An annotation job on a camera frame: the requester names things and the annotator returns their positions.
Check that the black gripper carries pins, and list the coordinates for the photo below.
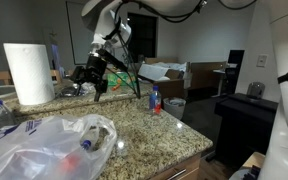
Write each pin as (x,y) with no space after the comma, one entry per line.
(95,68)

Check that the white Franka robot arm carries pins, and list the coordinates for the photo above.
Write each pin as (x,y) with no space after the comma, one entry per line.
(100,16)

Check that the clear plastic bag blue print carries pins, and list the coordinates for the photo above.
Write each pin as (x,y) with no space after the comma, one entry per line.
(44,156)

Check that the wooden counter cabinet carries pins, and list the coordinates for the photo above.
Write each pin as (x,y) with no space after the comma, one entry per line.
(190,165)

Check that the white food container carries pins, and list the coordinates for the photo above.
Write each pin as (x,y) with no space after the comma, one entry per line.
(88,87)

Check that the dark wrapped item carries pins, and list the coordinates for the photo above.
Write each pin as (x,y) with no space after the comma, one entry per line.
(67,91)

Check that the orange marker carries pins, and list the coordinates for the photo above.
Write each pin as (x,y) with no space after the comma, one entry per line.
(116,87)

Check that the white projector screen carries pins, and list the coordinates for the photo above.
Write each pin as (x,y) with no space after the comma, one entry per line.
(77,40)

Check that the white paper towel roll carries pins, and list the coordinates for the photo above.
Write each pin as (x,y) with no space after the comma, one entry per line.
(29,73)

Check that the brown cardboard box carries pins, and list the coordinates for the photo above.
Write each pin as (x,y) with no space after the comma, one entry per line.
(170,86)

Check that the small white trash bin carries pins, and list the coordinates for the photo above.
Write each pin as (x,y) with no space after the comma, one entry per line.
(175,107)

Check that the wooden desk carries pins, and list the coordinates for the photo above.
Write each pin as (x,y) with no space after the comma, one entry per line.
(204,76)

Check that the black office chair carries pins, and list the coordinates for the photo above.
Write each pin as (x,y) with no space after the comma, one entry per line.
(234,71)

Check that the black cabinet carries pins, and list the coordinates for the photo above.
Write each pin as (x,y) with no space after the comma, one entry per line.
(247,123)

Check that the grey glass jar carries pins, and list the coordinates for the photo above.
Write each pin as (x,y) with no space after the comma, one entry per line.
(255,90)

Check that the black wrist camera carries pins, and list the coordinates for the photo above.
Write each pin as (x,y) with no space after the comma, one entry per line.
(112,61)

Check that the white light switch plate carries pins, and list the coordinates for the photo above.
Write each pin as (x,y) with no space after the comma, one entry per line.
(262,60)

